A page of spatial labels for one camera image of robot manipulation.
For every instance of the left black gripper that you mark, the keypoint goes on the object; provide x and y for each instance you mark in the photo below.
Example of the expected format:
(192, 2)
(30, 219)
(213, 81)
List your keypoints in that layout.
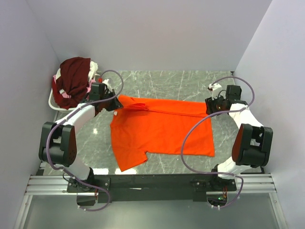
(116, 104)

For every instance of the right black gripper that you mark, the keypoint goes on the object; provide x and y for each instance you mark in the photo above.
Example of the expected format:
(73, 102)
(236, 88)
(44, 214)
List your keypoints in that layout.
(210, 103)

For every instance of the orange t-shirt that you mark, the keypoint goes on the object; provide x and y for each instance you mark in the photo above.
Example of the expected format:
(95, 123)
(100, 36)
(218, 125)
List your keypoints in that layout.
(158, 126)

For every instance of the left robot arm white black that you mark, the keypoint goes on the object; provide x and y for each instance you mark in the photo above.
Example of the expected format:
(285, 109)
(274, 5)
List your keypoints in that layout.
(58, 139)

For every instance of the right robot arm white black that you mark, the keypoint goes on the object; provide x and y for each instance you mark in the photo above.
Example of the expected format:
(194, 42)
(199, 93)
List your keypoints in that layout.
(252, 146)

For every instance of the pink garment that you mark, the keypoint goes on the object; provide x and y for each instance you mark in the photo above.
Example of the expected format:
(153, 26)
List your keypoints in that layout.
(65, 95)

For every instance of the white garment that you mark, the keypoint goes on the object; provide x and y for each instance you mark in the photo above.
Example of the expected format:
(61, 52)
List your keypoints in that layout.
(92, 71)

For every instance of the dark red t-shirt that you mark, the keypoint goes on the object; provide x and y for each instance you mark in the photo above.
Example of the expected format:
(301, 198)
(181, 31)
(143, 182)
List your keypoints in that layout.
(73, 80)

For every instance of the black base beam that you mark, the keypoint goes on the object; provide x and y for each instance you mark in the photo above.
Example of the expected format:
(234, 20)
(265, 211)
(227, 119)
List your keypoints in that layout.
(151, 187)

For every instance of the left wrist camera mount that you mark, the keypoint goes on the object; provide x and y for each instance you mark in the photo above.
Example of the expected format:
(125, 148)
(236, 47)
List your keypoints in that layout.
(106, 81)

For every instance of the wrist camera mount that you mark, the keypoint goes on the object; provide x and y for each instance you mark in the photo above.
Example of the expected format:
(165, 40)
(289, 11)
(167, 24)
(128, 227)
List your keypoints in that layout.
(106, 81)
(216, 90)

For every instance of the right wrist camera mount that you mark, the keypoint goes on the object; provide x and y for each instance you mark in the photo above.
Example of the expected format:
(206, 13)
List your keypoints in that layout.
(216, 90)

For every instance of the aluminium rail frame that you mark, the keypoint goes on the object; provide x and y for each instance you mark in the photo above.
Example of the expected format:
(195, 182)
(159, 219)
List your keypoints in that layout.
(47, 205)

